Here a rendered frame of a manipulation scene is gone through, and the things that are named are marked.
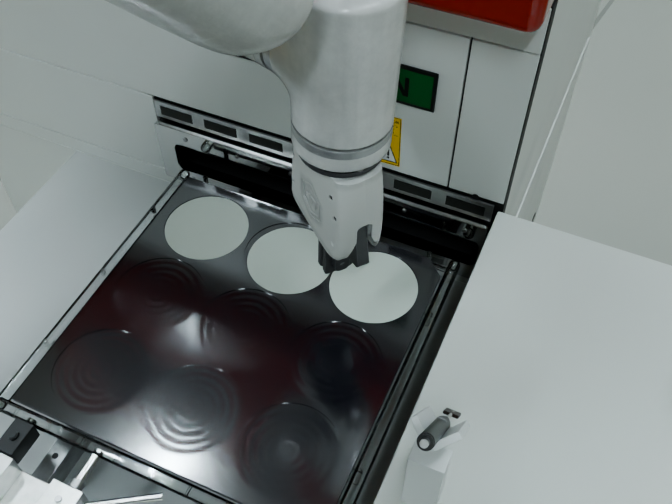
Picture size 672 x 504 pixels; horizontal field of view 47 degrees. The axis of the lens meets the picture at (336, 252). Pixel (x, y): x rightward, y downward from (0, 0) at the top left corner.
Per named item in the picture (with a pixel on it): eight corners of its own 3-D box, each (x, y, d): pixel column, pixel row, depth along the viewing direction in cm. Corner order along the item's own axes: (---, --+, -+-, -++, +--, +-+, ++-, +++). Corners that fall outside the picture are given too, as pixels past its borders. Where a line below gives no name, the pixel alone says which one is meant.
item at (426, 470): (418, 441, 68) (433, 362, 58) (460, 458, 67) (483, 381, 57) (393, 503, 64) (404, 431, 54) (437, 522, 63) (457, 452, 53)
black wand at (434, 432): (431, 457, 49) (437, 438, 49) (410, 448, 49) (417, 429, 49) (458, 421, 68) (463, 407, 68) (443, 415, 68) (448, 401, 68)
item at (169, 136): (172, 168, 106) (160, 114, 99) (479, 271, 95) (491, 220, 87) (165, 176, 105) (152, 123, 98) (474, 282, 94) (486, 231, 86)
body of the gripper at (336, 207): (275, 108, 66) (279, 195, 75) (328, 189, 60) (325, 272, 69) (353, 83, 68) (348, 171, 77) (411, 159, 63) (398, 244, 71)
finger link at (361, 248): (346, 189, 66) (324, 185, 71) (369, 273, 68) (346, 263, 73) (358, 185, 67) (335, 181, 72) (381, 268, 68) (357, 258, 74)
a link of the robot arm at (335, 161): (271, 94, 64) (273, 120, 66) (318, 164, 59) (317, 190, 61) (361, 66, 66) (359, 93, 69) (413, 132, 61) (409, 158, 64)
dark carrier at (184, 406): (189, 179, 98) (188, 176, 98) (445, 266, 89) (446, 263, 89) (13, 400, 78) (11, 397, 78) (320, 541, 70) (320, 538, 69)
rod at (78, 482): (95, 451, 76) (92, 444, 75) (107, 456, 75) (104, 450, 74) (67, 492, 73) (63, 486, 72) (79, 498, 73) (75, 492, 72)
